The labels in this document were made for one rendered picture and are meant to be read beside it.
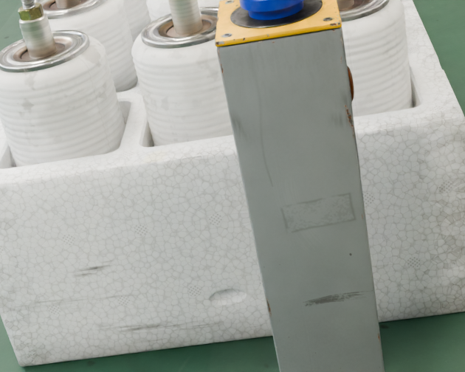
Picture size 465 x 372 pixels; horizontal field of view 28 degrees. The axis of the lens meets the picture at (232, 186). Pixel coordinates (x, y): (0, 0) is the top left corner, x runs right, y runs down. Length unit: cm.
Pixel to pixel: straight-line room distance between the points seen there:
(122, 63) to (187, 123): 15
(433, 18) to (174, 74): 73
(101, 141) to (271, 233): 22
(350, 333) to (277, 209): 11
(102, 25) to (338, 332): 36
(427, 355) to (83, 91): 34
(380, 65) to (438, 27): 64
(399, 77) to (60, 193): 27
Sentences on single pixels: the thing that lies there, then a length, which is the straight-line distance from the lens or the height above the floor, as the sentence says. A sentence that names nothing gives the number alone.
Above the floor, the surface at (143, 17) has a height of 19.
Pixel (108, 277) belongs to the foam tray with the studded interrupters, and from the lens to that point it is 76.
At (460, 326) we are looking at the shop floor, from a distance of 78.
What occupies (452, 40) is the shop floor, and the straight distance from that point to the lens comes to 130.
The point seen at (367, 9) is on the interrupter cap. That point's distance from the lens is 70.
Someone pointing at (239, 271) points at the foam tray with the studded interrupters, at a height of 7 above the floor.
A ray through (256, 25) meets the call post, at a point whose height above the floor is 31.
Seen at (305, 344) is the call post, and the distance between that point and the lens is 62.
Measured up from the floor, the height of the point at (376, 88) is 20.
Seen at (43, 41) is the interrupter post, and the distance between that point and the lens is 74.
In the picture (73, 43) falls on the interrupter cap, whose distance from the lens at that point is 75.
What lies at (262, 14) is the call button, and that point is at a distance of 53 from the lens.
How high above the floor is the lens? 49
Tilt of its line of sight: 29 degrees down
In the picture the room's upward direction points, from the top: 12 degrees counter-clockwise
